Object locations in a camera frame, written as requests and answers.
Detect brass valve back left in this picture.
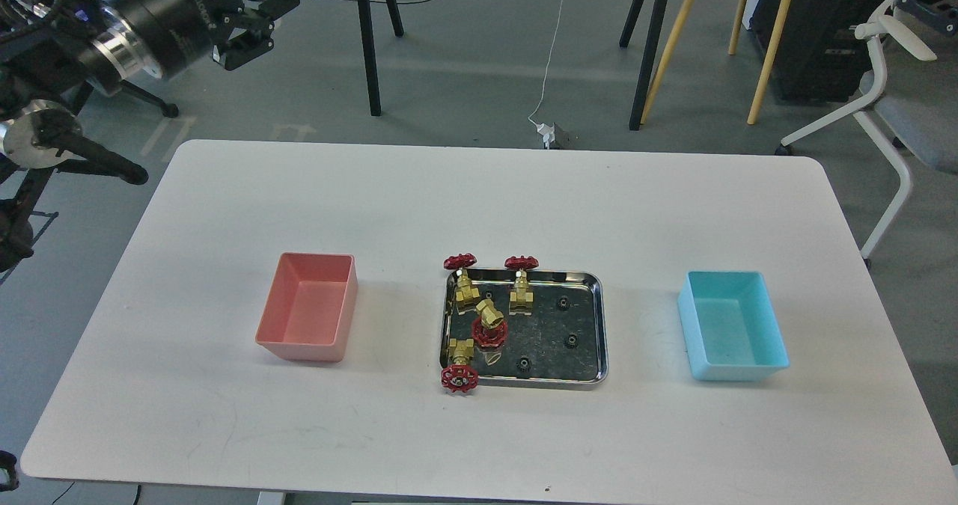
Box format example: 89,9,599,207
442,253,482,315

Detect white grey office chair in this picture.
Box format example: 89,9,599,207
775,0,957,263

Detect black cabinet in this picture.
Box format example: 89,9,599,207
770,0,884,104

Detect brass valve red handle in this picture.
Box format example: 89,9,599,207
470,298,507,349

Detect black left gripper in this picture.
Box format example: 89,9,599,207
171,0,300,71

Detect wooden easel legs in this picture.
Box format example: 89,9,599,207
641,0,802,126

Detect pink plastic box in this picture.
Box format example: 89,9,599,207
254,252,357,363

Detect white cable with plug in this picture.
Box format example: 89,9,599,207
528,0,576,150

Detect brass valve front left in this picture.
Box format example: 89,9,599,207
440,337,479,394

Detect small black gear bottom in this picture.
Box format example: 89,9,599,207
516,356,531,373

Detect stainless steel tray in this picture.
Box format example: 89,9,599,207
439,269,608,389

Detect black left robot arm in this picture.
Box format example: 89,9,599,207
1,0,300,271

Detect light blue plastic box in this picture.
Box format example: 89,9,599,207
677,270,790,382

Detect brass valve back right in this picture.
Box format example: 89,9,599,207
504,255,540,316

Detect black tripod legs left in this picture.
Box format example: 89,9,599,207
353,0,406,117

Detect black stand legs right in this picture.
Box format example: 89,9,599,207
619,0,668,131

